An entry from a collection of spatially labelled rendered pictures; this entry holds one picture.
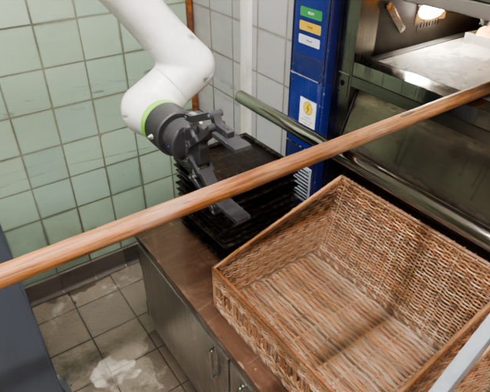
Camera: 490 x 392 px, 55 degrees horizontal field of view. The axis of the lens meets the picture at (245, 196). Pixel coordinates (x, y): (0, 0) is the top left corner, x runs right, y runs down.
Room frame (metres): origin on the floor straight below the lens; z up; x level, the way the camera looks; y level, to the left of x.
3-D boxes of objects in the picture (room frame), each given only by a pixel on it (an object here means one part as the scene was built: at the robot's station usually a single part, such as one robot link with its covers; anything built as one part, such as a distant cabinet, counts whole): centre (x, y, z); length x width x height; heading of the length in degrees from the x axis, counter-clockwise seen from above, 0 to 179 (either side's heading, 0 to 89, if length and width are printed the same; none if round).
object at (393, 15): (1.32, -0.40, 1.28); 0.09 x 0.02 x 0.09; 125
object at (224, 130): (0.68, 0.04, 1.28); 0.05 x 0.01 x 0.03; 35
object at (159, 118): (0.83, 0.14, 1.19); 0.12 x 0.06 x 0.09; 125
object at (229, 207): (0.66, 0.02, 1.12); 0.07 x 0.03 x 0.01; 35
